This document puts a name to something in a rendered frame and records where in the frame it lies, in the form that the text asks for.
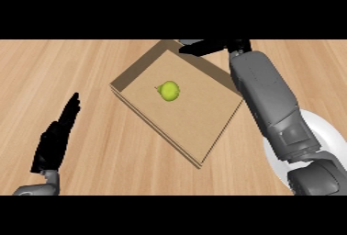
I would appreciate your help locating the green pear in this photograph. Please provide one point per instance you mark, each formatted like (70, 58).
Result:
(169, 90)

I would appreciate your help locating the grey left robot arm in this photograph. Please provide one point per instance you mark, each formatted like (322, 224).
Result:
(43, 186)

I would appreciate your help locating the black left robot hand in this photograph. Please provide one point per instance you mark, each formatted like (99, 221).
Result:
(55, 139)

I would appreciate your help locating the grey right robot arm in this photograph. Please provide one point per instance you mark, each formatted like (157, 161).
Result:
(275, 116)

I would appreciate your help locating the brown cardboard box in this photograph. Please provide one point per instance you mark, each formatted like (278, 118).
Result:
(181, 104)

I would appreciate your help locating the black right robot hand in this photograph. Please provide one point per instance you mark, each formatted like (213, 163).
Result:
(212, 46)

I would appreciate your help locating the white plate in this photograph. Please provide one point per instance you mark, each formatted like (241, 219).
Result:
(318, 134)

